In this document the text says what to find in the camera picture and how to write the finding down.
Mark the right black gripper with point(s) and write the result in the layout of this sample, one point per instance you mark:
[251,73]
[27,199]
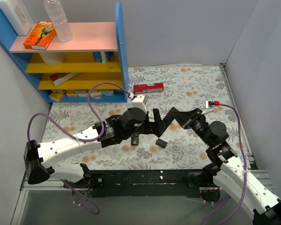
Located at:
[190,117]

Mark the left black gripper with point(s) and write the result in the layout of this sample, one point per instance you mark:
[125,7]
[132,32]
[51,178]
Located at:
[151,125]

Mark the black battery cover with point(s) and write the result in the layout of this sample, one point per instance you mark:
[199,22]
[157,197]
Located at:
[161,143]

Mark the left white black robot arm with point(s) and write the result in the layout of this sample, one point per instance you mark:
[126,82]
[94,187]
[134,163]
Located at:
[45,160]

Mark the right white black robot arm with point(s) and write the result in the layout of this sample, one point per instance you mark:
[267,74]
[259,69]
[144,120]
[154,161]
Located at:
[227,170]

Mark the white air conditioner remote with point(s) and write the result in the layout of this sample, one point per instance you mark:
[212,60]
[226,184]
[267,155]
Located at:
[151,116]

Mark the black slim remote control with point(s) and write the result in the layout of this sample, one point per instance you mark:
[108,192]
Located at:
[135,140]

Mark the floral patterned table mat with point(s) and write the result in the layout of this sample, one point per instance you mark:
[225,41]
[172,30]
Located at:
[185,88]

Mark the red rectangular box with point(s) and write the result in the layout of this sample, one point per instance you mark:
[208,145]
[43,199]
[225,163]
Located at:
[148,88]

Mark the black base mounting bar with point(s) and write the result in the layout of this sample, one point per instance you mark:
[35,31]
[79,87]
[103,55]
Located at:
[118,183]

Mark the blue white small box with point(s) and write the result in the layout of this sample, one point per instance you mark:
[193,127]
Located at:
[107,92]

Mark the white red small box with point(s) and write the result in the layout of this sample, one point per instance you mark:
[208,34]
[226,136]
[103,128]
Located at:
[96,94]

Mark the yellow white small box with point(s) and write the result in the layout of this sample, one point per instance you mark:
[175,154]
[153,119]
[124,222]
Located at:
[71,93]

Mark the orange yellow small box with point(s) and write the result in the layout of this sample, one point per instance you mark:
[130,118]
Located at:
[57,95]

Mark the red white flat box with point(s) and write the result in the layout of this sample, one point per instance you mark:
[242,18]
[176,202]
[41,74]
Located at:
[60,78]

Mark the white cylinder container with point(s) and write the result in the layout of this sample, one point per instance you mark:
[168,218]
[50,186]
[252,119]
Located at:
[52,58]

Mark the clear plastic water bottle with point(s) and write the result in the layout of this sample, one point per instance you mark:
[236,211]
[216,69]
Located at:
[59,20]

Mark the orange razor box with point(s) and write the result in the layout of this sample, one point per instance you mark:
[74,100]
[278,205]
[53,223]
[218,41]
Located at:
[41,36]

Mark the white plastic bottle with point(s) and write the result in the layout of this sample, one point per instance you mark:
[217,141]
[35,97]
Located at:
[16,16]

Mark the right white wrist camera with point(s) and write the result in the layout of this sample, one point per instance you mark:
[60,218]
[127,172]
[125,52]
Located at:
[209,106]

